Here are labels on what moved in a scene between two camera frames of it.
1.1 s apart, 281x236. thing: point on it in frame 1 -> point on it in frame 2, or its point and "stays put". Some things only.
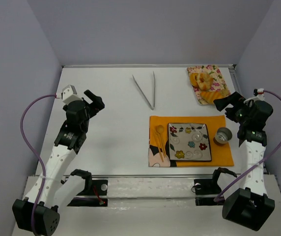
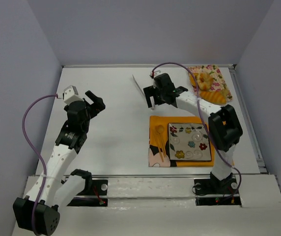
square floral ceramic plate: [188, 142] stays put
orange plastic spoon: [160, 129] stays put
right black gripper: [233, 108] -> [153, 91]
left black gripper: [93, 103] stays put
